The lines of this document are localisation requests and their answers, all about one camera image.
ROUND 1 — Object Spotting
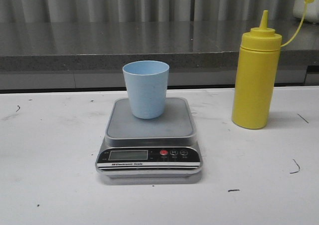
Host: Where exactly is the yellow squeeze bottle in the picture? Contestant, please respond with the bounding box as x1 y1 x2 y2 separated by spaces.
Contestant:
231 10 301 130

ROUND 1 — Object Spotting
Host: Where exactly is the silver electronic kitchen scale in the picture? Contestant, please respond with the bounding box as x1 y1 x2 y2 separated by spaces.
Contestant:
95 97 203 185

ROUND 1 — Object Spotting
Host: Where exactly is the white object on counter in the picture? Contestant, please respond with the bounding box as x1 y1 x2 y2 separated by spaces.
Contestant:
293 0 319 24

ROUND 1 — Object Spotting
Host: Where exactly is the light blue plastic cup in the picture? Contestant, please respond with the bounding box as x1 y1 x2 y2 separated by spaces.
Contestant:
123 60 169 119

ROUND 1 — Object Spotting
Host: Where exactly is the grey stone counter ledge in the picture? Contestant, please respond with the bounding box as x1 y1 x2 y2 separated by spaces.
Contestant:
0 20 319 72

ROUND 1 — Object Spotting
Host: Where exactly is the white pleated curtain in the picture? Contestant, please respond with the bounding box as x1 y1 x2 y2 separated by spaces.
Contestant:
0 0 295 23

